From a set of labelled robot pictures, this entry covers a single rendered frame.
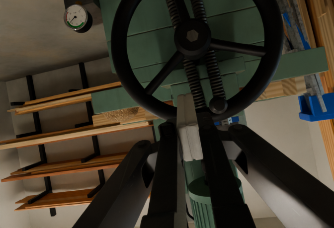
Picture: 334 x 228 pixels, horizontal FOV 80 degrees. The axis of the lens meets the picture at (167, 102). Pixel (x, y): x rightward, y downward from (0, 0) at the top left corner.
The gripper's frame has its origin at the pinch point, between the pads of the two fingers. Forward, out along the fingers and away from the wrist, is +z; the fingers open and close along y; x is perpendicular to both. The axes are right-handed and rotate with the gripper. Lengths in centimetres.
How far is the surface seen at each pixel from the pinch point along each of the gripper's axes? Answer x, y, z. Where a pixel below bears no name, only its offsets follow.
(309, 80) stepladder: -37, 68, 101
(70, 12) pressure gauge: 16.6, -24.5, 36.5
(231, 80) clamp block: -4.7, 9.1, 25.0
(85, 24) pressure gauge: 13.2, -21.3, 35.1
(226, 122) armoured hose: -11.8, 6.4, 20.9
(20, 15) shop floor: 43, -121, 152
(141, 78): -2.6, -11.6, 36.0
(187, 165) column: -48, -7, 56
